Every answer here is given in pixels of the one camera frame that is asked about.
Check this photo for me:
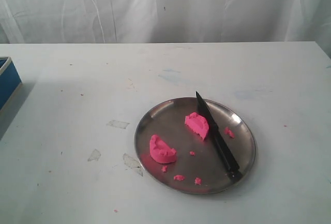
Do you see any cut pink dough piece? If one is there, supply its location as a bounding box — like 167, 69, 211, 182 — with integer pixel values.
185, 112, 209, 140

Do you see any black knife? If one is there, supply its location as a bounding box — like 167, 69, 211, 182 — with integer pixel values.
195, 92, 243, 181

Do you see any round steel plate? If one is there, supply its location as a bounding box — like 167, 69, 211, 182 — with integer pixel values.
134, 97, 256, 195

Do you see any pink crumb bottom middle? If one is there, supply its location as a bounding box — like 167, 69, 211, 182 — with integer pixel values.
173, 174, 185, 181

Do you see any pink crumb bottom right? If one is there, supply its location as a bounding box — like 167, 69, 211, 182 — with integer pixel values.
194, 177, 202, 185

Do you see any blue sand box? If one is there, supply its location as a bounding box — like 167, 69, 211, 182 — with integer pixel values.
0, 56, 22, 110

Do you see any white backdrop sheet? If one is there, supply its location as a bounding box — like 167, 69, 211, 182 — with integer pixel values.
1, 0, 330, 44

